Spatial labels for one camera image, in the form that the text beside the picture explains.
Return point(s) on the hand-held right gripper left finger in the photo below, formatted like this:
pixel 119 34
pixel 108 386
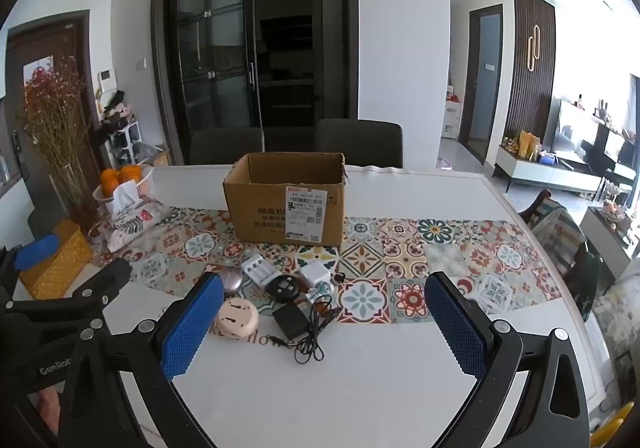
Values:
pixel 192 328

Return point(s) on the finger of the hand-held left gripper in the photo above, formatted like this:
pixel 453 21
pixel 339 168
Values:
pixel 107 274
pixel 36 249

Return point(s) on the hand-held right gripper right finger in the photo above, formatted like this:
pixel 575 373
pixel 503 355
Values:
pixel 455 323

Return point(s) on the white battery charger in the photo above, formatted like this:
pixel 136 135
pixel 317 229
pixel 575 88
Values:
pixel 257 269

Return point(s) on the white cube charger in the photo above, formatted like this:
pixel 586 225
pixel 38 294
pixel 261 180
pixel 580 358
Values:
pixel 312 274

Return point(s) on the brown cardboard box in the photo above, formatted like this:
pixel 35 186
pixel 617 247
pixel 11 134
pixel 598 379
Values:
pixel 260 213

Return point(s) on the yellow woven basket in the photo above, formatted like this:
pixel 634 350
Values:
pixel 60 268

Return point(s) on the pink round case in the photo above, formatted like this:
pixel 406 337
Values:
pixel 237 318

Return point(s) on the leaf-print tissue pouch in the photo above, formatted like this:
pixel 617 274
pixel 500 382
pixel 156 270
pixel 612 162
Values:
pixel 135 228

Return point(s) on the glass vase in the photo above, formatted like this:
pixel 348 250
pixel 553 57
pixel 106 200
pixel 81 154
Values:
pixel 75 198

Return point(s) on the patterned tile-print table runner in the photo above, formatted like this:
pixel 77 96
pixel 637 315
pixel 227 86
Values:
pixel 400 248

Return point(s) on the orange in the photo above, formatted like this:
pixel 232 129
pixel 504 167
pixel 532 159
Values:
pixel 131 173
pixel 107 180

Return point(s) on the white fruit basket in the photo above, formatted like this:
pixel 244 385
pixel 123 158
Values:
pixel 142 185

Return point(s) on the black power adapter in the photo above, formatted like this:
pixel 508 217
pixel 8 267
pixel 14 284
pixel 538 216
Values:
pixel 290 320

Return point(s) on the white shoe rack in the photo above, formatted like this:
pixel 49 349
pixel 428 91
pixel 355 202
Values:
pixel 122 143

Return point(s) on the wooden chair with striped cloth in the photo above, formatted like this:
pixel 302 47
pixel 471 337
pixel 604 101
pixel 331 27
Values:
pixel 560 238

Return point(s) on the dried red flower bunch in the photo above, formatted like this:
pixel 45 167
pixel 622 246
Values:
pixel 52 108

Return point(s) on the plush toys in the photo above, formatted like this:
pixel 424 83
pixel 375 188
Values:
pixel 117 108

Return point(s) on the white low cabinet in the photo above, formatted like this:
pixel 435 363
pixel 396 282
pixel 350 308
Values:
pixel 540 173

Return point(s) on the dark dining chair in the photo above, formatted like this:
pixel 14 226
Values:
pixel 357 143
pixel 225 146

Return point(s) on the grey side table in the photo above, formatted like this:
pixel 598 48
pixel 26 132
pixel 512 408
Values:
pixel 607 238

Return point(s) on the yellow object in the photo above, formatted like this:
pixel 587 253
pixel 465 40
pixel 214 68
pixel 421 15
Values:
pixel 612 425

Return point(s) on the yellow bags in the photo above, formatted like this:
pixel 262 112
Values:
pixel 529 146

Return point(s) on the white drawer cabinet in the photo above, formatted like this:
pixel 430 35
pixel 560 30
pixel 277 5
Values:
pixel 451 121

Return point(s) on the vase of dried flowers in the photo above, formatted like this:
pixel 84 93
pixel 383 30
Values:
pixel 50 43

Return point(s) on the dark sliding glass door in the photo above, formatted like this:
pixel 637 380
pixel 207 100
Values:
pixel 215 53

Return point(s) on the dark interior door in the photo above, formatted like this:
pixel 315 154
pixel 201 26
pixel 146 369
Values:
pixel 482 78

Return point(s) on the wall intercom panel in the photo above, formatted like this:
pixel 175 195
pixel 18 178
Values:
pixel 105 76

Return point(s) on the dark slatted wall panel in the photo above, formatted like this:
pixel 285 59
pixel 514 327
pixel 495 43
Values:
pixel 532 78

